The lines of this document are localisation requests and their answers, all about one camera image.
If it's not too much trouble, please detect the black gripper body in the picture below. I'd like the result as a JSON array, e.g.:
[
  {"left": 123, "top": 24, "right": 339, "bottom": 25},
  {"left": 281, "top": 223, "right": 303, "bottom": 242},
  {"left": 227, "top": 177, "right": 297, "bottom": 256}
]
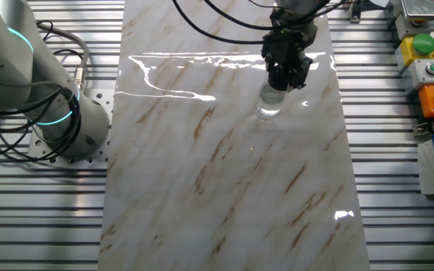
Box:
[{"left": 261, "top": 22, "right": 319, "bottom": 76}]

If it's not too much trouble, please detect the perforated robot base plate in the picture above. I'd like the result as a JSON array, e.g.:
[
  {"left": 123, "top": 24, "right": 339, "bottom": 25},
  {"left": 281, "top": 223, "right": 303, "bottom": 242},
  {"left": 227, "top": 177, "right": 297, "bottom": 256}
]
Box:
[{"left": 26, "top": 88, "right": 115, "bottom": 165}]

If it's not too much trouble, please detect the clear glass jar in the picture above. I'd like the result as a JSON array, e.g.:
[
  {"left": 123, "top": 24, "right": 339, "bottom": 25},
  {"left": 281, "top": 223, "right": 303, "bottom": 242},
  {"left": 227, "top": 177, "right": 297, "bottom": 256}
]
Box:
[{"left": 255, "top": 81, "right": 288, "bottom": 120}]

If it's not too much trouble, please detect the grey red button box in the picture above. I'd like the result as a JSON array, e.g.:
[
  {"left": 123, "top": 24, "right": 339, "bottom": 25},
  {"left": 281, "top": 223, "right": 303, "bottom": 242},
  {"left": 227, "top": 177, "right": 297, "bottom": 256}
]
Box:
[{"left": 394, "top": 14, "right": 432, "bottom": 41}]

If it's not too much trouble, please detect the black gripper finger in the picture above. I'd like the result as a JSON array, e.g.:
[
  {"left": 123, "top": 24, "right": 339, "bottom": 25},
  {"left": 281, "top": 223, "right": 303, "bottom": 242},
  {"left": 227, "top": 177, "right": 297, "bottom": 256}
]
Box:
[
  {"left": 261, "top": 47, "right": 279, "bottom": 82},
  {"left": 286, "top": 59, "right": 315, "bottom": 92}
]

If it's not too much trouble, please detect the thick grey cable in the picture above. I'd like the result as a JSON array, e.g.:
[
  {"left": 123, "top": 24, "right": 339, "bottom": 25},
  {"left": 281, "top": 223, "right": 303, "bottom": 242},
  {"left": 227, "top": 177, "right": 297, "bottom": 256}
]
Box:
[{"left": 35, "top": 20, "right": 90, "bottom": 93}]

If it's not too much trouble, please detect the silver metal box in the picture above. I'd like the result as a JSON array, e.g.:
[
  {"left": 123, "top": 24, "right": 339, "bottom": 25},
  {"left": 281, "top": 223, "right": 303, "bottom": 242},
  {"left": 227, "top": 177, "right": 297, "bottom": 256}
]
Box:
[{"left": 400, "top": 0, "right": 434, "bottom": 20}]

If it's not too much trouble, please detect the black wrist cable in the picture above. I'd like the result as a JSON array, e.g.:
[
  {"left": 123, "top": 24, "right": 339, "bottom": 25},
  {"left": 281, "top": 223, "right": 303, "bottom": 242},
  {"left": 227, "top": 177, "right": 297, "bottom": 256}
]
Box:
[
  {"left": 203, "top": 0, "right": 348, "bottom": 31},
  {"left": 171, "top": 0, "right": 266, "bottom": 44}
]

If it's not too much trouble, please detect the marble pattern board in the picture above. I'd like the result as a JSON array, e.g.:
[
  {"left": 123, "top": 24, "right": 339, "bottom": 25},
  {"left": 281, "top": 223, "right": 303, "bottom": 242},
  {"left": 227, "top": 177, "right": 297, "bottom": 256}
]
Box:
[{"left": 96, "top": 0, "right": 371, "bottom": 271}]

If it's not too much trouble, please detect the black cable bundle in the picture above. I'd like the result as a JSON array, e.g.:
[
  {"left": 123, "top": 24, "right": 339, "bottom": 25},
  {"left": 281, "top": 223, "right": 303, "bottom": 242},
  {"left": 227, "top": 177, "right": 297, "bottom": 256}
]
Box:
[{"left": 0, "top": 86, "right": 83, "bottom": 163}]

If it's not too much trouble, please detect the grey green button box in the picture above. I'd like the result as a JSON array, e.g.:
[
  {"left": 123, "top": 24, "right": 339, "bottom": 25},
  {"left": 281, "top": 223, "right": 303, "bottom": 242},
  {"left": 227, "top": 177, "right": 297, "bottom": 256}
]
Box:
[{"left": 401, "top": 58, "right": 434, "bottom": 96}]

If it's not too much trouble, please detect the small metal bracket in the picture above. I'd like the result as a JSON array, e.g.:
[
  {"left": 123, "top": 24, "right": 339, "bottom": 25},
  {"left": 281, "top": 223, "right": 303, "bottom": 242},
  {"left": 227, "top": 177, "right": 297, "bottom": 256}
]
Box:
[{"left": 412, "top": 112, "right": 434, "bottom": 137}]

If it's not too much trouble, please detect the dark metal bracket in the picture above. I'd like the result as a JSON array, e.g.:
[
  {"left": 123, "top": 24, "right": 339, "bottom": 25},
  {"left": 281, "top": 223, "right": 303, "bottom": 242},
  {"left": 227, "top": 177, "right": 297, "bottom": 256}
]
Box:
[{"left": 347, "top": 0, "right": 365, "bottom": 24}]

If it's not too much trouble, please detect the yellow button box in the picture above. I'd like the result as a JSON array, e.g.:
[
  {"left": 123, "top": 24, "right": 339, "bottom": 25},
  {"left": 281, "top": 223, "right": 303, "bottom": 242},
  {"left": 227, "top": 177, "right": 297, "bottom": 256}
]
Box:
[{"left": 395, "top": 33, "right": 434, "bottom": 73}]

